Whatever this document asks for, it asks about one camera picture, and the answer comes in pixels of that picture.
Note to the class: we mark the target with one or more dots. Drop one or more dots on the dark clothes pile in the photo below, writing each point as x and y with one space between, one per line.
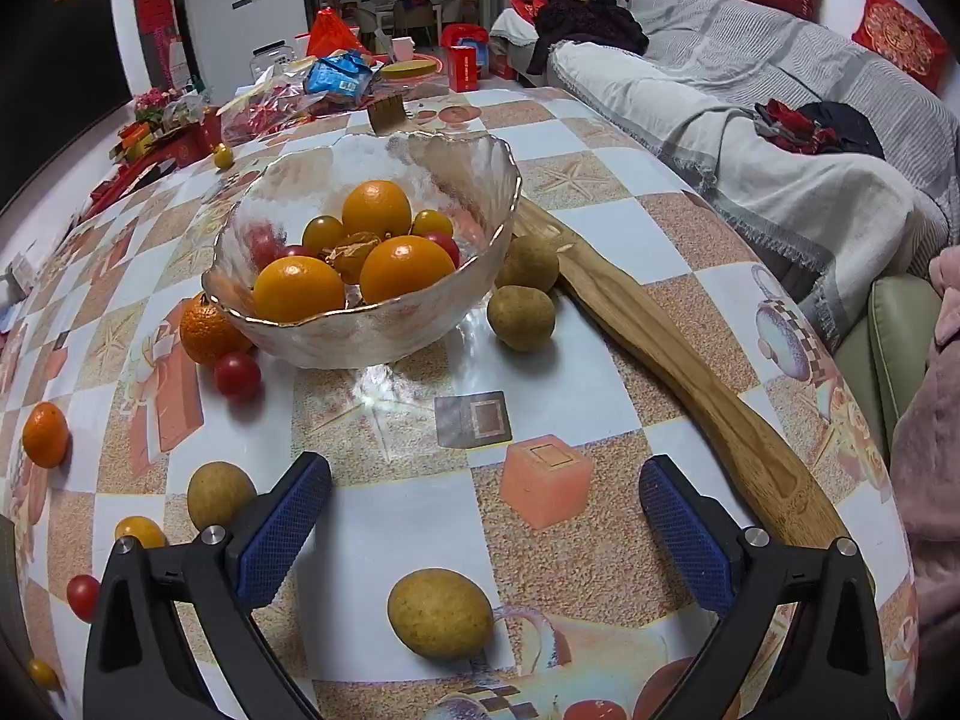
840 124

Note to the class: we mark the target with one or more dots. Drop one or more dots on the brown longan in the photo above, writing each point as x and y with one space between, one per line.
527 262
220 495
523 317
440 613

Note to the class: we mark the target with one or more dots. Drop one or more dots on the red gift box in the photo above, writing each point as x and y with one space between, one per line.
463 67
191 142

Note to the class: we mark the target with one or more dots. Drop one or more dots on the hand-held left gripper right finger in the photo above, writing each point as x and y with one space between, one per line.
686 532

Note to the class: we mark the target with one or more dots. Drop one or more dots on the mandarin orange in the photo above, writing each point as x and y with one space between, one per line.
210 330

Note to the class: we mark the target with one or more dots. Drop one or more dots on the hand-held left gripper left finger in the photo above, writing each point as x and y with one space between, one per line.
281 532

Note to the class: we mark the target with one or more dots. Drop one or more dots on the green leather chair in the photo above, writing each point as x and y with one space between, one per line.
892 345

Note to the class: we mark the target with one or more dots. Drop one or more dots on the pink cup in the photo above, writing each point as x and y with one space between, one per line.
403 49

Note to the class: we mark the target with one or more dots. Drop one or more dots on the small wooden holder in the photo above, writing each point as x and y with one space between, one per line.
386 114

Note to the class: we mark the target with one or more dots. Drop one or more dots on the red pillow with gold pattern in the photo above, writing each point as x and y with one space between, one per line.
904 37

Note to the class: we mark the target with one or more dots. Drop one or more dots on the long wooden tray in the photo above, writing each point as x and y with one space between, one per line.
637 300

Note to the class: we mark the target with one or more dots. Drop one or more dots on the red plastic bag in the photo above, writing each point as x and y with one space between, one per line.
330 34

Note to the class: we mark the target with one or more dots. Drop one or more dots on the small kumquat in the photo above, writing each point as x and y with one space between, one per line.
45 433

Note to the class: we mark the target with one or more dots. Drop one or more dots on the black television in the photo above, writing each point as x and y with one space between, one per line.
67 67

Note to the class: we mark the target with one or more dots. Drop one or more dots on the dining table with chairs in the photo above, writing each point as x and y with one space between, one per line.
397 11

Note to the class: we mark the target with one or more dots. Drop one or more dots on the blue snack bag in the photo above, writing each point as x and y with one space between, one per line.
341 75

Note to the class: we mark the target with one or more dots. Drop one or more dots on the yellow cherry tomato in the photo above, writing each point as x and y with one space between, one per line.
222 157
137 532
431 223
324 232

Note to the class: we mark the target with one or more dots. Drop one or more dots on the clear glass bowl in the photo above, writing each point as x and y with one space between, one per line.
337 339

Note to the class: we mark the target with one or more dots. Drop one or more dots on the brown dried fruit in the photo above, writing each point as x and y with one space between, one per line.
356 253

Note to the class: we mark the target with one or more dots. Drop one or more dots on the light grey fringed throw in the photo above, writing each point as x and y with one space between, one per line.
675 120

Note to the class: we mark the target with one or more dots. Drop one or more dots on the pink flowers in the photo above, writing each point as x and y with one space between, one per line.
154 101

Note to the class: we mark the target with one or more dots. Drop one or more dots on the orange cherry tomato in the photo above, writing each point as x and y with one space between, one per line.
43 673

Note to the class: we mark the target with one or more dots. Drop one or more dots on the yellow plate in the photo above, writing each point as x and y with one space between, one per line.
409 69

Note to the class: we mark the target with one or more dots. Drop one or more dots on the checked patterned tablecloth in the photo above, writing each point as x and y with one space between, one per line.
577 367

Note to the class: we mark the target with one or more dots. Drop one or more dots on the grey striped sofa cover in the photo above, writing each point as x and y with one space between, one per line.
712 37

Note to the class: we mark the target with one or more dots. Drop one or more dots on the large orange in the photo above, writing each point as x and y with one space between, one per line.
376 208
298 289
407 268

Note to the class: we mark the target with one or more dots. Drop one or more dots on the pink fleece cloth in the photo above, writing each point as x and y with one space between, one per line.
934 450

